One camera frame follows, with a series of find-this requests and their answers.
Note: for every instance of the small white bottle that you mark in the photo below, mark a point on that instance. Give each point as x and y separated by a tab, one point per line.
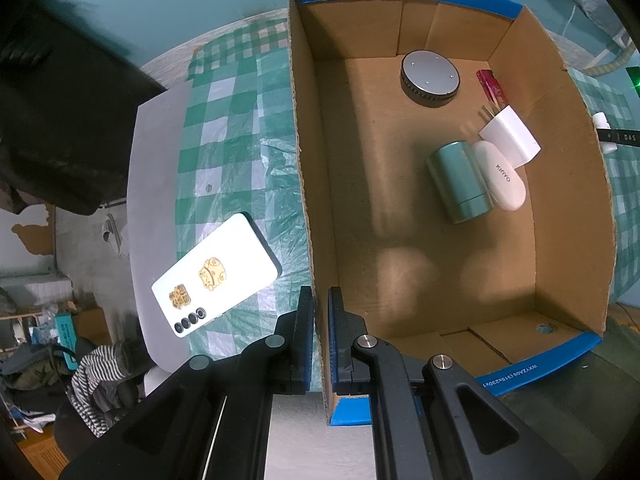
601	121

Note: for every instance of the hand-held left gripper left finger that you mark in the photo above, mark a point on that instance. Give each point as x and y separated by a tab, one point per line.
308	345

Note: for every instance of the white smartphone with gold stickers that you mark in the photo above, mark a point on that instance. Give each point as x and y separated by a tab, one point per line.
225	265

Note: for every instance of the striped cloth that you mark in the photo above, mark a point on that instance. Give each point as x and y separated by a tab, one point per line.
95	380

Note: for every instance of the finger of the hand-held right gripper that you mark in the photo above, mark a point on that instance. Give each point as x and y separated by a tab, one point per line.
622	136

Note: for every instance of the cardboard box with blue edges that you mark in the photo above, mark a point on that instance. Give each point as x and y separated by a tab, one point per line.
425	280

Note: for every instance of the round black and grey disc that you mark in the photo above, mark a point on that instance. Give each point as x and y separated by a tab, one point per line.
430	75

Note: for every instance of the small brown cardboard box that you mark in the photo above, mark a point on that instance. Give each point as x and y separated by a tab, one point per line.
92	322

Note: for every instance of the red rectangular pack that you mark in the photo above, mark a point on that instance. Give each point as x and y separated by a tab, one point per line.
492	87

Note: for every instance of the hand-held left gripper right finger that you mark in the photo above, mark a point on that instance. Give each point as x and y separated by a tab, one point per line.
333	347

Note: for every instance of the teal box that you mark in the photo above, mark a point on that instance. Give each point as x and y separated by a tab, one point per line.
64	330

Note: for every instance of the green cylindrical canister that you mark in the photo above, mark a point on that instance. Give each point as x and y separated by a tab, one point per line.
457	182

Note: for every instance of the green checkered plastic tablecloth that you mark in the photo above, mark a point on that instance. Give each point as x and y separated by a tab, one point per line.
235	160

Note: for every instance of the white oval case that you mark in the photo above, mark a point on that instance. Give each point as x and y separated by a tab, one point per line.
502	175

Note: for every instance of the white wall charger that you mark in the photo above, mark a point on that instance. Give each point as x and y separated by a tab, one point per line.
512	135

